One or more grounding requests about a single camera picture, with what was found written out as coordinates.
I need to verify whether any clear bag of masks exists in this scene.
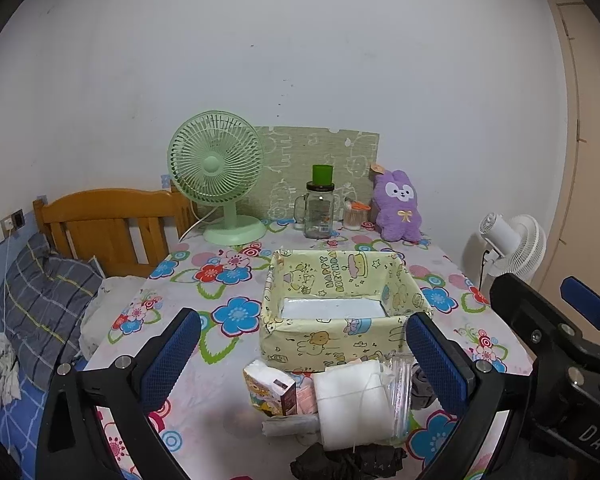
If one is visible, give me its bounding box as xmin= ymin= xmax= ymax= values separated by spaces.
xmin=380 ymin=354 xmax=414 ymax=444

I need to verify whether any black plastic bag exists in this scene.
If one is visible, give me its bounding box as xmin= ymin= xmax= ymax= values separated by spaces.
xmin=290 ymin=443 xmax=407 ymax=480

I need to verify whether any cartoon tissue pack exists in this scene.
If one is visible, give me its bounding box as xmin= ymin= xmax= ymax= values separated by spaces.
xmin=242 ymin=360 xmax=297 ymax=417

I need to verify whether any grey drawstring pouch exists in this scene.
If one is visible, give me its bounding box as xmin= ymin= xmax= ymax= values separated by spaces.
xmin=411 ymin=364 xmax=437 ymax=411

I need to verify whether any pink paper packet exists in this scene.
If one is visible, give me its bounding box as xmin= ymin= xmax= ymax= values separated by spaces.
xmin=292 ymin=374 xmax=317 ymax=415

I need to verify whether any blue grid bedsheet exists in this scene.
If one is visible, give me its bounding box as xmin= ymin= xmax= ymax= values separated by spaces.
xmin=0 ymin=372 xmax=46 ymax=479

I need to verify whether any wooden door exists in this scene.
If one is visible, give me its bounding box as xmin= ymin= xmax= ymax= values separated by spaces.
xmin=533 ymin=0 xmax=600 ymax=327

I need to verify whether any white standing fan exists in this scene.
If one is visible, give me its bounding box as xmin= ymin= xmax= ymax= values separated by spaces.
xmin=479 ymin=212 xmax=546 ymax=284

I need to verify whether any grey plaid pillow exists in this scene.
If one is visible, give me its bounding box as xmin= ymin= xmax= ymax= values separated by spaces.
xmin=0 ymin=233 xmax=102 ymax=391

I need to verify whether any white crumpled bedding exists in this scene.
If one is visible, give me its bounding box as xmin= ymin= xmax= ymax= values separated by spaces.
xmin=79 ymin=275 xmax=145 ymax=360

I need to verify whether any yellow cartoon fabric box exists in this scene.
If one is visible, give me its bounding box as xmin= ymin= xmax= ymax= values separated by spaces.
xmin=259 ymin=249 xmax=434 ymax=373

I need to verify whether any purple plush bunny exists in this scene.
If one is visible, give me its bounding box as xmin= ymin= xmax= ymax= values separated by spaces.
xmin=372 ymin=167 xmax=422 ymax=243

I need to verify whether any toothpick jar orange lid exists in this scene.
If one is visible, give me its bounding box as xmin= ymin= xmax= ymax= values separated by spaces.
xmin=342 ymin=198 xmax=370 ymax=231

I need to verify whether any glass mason jar mug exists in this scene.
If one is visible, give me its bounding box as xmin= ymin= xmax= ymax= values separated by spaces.
xmin=294 ymin=181 xmax=335 ymax=240

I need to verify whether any green cup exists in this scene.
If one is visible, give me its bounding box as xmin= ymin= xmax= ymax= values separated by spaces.
xmin=312 ymin=165 xmax=332 ymax=186

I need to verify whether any green patterned cardboard panel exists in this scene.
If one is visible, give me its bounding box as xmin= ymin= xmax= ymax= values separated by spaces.
xmin=238 ymin=126 xmax=379 ymax=220

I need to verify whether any green desk fan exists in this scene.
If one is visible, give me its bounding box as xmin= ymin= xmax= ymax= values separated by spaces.
xmin=166 ymin=110 xmax=265 ymax=246

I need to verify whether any wall power socket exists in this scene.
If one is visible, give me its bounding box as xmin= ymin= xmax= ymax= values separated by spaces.
xmin=0 ymin=209 xmax=26 ymax=237

